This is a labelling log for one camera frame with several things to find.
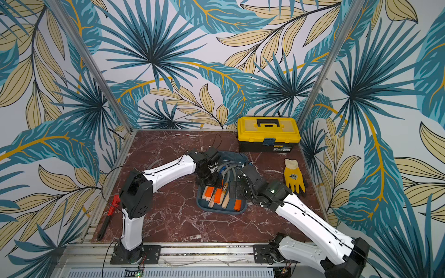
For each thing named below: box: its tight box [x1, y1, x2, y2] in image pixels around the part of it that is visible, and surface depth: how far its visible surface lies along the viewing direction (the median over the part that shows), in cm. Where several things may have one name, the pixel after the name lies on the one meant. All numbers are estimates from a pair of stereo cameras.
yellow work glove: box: [283, 158, 306, 194], surface depth 101 cm
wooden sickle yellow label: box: [208, 194, 215, 208], surface depth 88 cm
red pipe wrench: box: [96, 194, 122, 242], surface depth 87 cm
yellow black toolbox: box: [237, 116, 302, 153], surface depth 100 cm
